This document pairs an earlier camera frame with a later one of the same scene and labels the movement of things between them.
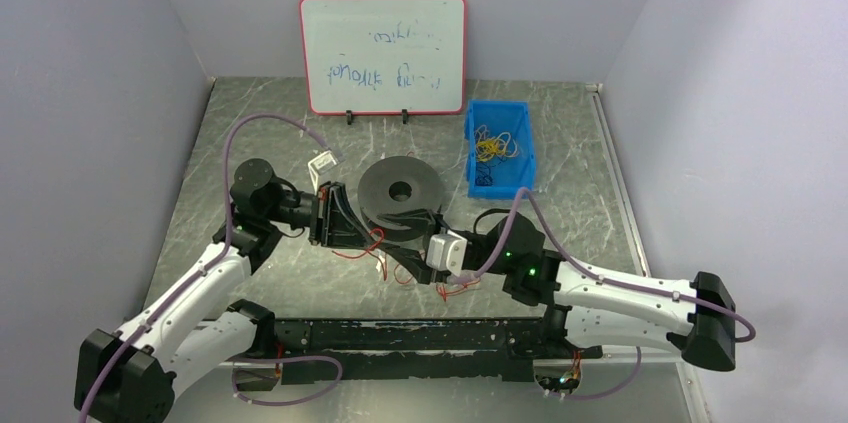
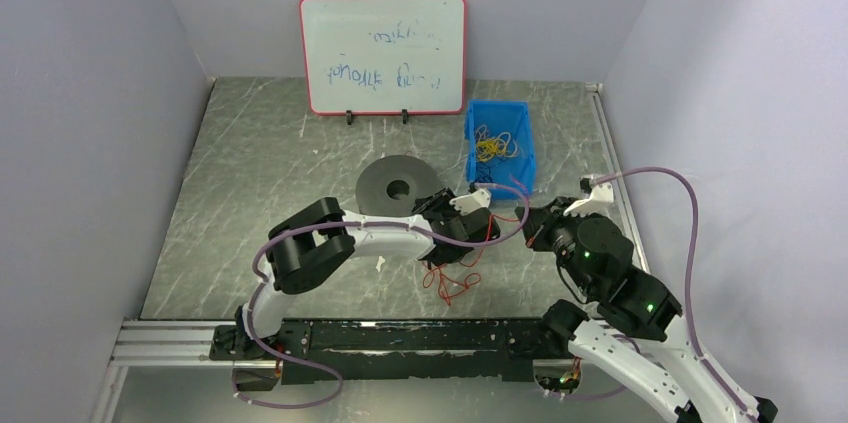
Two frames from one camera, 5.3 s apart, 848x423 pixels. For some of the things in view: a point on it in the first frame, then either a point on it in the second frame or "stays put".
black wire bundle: (483, 177) stays put
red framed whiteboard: (382, 54) stays put
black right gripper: (424, 267) → (539, 222)
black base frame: (410, 351) stays put
